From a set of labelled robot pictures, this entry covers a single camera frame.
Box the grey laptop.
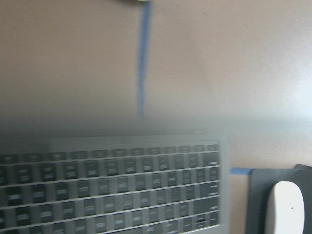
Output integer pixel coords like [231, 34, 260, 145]
[0, 120, 230, 234]

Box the black pad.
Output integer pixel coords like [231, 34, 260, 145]
[246, 168, 312, 234]

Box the white computer mouse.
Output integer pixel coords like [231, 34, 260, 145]
[264, 181, 305, 234]

